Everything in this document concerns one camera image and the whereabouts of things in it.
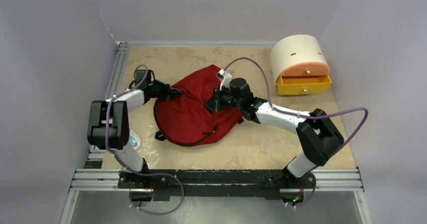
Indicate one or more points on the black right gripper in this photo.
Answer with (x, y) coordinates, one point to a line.
(214, 104)

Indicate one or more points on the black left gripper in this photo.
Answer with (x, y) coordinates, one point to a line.
(165, 89)

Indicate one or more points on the red student backpack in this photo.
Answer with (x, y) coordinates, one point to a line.
(184, 121)

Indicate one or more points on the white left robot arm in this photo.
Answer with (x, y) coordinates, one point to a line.
(108, 126)

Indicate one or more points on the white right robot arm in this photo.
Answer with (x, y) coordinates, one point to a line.
(318, 136)

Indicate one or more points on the white blue oval case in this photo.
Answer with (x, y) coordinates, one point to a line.
(134, 139)

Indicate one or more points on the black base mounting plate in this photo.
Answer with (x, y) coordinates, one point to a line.
(271, 184)

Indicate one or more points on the cream rounded drawer cabinet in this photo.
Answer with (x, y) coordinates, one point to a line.
(296, 49)

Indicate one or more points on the orange upper drawer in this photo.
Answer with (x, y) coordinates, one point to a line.
(286, 71)

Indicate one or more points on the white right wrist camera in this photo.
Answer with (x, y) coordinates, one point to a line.
(225, 77)

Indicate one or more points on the aluminium frame rails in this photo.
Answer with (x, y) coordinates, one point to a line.
(99, 195)

